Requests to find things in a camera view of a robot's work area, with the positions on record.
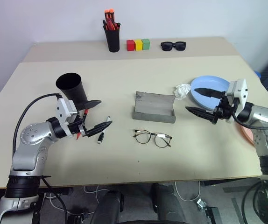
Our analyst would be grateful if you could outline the black metal floor foot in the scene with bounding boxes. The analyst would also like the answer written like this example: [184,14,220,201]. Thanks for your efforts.
[204,206,223,224]

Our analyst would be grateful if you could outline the black plug box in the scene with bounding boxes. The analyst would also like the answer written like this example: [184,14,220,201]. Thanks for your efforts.
[67,210,89,224]

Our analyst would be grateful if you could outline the black table crossbar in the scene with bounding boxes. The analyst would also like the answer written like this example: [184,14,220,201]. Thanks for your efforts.
[37,186,74,196]

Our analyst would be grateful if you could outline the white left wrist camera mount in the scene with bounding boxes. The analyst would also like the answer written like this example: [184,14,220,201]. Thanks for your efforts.
[56,98,80,136]

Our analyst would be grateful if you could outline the wide black tapered cup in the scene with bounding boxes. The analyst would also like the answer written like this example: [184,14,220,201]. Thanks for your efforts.
[55,72,90,111]

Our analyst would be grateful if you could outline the narrow black pen holder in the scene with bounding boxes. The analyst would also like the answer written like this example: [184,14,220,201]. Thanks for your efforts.
[103,22,121,53]

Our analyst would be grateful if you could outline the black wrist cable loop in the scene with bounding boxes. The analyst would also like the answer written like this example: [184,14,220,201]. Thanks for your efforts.
[12,93,63,154]
[232,99,268,130]

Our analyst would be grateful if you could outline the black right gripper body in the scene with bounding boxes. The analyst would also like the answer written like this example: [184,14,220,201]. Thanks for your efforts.
[211,92,239,125]

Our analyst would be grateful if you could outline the tangled white floor cable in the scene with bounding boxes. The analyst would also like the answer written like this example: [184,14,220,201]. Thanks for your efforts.
[83,185,107,195]

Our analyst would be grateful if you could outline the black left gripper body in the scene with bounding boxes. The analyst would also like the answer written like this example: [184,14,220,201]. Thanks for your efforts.
[67,113,91,138]

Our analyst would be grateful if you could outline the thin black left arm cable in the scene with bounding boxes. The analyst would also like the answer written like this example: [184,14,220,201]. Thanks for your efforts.
[42,175,69,224]

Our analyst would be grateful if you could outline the white looped floor cable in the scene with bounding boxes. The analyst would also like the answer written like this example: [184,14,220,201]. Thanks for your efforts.
[174,181,201,202]

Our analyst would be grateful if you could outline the black left wrist cable loop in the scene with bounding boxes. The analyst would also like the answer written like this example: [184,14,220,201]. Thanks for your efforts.
[12,93,63,154]

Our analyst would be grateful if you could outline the pink plate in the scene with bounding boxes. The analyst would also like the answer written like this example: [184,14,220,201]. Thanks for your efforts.
[236,121,257,147]

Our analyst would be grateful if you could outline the silver metal bracket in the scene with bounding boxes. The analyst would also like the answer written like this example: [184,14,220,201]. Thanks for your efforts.
[196,198,207,212]

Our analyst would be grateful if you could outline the light blue plate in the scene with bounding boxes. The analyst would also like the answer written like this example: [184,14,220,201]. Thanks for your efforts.
[188,75,230,115]

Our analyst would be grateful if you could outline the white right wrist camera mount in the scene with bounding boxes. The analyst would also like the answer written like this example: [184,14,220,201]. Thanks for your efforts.
[226,78,249,123]

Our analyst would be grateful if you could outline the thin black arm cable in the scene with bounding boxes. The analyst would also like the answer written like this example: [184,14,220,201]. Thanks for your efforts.
[42,175,69,224]
[240,181,268,224]

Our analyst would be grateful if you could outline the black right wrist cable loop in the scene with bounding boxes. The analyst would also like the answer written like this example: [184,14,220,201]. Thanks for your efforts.
[232,99,268,130]

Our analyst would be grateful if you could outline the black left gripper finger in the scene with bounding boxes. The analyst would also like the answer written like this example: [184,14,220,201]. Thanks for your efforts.
[77,99,102,112]
[85,120,113,138]

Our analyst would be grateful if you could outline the grey glasses case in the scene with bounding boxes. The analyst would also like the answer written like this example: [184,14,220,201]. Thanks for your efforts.
[132,91,176,124]

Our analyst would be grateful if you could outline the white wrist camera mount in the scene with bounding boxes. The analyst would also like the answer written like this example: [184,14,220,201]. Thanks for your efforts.
[56,98,80,136]
[226,78,249,123]

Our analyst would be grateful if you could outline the white tissue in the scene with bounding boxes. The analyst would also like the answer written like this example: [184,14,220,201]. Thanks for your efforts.
[173,83,192,101]

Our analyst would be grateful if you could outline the thin-framed clear eyeglasses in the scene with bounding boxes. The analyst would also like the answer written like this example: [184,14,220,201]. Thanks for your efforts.
[133,129,173,148]

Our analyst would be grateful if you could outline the dark grey rounded shape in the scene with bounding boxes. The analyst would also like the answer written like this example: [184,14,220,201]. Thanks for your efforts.
[93,190,125,224]
[150,183,186,224]

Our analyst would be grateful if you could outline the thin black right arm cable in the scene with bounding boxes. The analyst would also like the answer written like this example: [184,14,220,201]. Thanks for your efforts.
[240,181,268,224]

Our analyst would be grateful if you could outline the black sunglasses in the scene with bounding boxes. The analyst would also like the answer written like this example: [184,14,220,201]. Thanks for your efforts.
[160,41,187,52]

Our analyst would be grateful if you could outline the red marker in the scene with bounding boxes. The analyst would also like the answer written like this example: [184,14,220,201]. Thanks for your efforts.
[76,109,89,141]

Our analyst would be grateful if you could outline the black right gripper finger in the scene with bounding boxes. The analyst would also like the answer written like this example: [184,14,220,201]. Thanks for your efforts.
[194,87,223,99]
[185,106,218,124]

